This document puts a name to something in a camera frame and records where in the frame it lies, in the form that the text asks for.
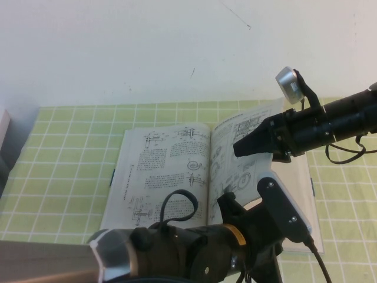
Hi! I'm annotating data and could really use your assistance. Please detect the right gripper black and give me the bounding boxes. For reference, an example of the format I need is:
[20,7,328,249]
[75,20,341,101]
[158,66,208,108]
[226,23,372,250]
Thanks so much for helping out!
[234,106,335,163]

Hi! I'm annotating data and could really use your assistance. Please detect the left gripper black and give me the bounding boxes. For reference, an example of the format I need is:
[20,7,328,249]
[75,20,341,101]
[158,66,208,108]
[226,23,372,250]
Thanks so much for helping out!
[217,192,285,283]

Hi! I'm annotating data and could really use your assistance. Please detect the book with diagrams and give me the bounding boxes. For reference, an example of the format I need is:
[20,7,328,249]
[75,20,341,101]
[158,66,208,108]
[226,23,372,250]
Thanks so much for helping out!
[100,98,326,254]

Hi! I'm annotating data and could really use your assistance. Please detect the white zip tie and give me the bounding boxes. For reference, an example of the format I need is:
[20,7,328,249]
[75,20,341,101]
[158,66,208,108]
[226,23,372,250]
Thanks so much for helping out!
[87,232,104,282]

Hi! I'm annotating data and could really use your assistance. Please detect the green checked tablecloth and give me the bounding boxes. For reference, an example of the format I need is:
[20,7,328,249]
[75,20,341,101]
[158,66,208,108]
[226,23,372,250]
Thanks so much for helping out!
[0,96,377,283]

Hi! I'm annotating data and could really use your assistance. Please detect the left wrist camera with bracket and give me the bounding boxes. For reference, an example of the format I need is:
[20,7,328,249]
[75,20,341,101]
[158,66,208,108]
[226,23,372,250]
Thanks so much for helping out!
[255,169,313,243]

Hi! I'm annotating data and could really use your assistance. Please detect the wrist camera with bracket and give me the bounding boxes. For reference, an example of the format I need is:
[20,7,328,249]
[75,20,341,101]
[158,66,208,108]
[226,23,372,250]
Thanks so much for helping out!
[255,169,313,243]
[275,67,322,112]

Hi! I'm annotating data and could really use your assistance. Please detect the black looped plug strap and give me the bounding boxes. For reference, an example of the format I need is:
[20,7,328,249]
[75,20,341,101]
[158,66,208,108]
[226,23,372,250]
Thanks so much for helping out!
[147,189,199,233]

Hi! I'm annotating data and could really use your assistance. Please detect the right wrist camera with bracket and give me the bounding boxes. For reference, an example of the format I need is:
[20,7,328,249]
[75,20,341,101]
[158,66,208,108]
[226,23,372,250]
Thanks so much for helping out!
[275,67,322,112]

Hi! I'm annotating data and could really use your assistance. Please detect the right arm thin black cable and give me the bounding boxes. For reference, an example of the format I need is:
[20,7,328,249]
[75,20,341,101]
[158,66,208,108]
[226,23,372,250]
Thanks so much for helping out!
[325,134,377,165]

